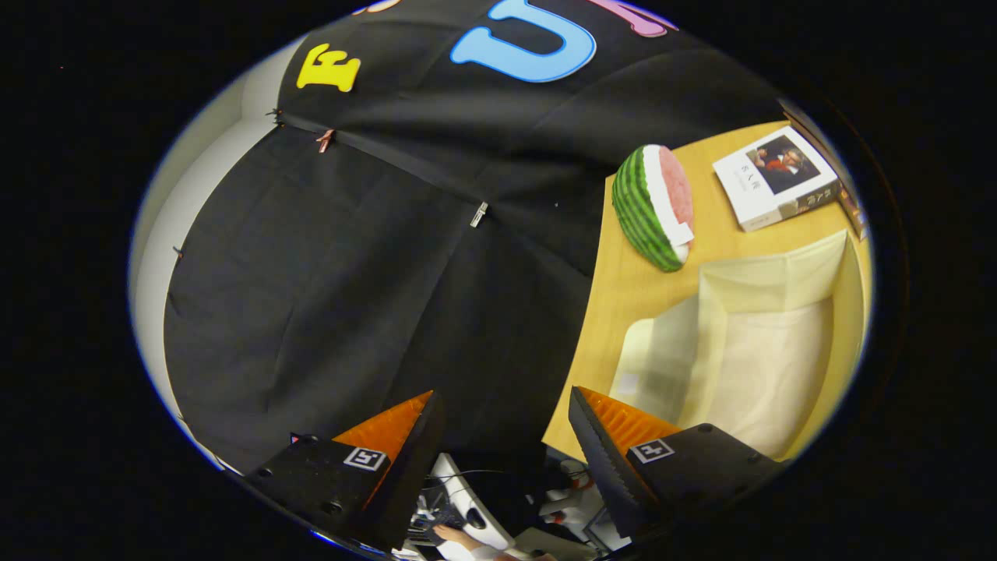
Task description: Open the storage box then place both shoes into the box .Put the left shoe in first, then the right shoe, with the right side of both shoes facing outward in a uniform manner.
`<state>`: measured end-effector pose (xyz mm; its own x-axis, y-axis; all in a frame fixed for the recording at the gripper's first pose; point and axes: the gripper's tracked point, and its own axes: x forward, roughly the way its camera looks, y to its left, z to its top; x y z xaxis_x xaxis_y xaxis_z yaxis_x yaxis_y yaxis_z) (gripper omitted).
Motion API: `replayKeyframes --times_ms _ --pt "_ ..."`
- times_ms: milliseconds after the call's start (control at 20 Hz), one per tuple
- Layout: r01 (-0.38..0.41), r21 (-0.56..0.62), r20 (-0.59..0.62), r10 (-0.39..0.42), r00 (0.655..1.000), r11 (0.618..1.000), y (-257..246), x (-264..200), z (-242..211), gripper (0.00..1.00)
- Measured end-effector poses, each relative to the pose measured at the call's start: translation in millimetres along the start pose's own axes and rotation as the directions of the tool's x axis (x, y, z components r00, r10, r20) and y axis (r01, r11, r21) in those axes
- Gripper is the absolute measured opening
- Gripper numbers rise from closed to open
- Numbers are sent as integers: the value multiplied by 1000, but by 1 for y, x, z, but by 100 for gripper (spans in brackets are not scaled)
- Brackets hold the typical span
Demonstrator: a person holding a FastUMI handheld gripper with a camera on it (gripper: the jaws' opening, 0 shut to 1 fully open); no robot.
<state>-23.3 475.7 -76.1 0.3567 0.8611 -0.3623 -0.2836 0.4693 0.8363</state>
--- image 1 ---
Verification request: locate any white curved device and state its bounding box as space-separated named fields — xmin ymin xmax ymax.
xmin=427 ymin=453 xmax=516 ymax=551

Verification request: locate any white portrait cover book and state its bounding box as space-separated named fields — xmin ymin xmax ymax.
xmin=713 ymin=126 xmax=842 ymax=232

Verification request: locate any maroon cover book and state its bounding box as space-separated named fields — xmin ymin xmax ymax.
xmin=835 ymin=183 xmax=869 ymax=241

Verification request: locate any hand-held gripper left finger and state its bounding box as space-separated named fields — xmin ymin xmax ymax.
xmin=245 ymin=391 xmax=446 ymax=552

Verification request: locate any brown cover book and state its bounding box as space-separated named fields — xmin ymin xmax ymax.
xmin=779 ymin=97 xmax=850 ymax=180

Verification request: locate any watermelon slice toy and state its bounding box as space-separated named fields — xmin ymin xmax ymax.
xmin=611 ymin=144 xmax=696 ymax=273

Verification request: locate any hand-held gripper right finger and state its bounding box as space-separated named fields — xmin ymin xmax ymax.
xmin=569 ymin=386 xmax=784 ymax=538

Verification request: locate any cream fabric storage box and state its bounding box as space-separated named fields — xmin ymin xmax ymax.
xmin=609 ymin=230 xmax=867 ymax=460

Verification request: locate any black backdrop cloth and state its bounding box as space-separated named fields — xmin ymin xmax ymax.
xmin=164 ymin=0 xmax=787 ymax=476

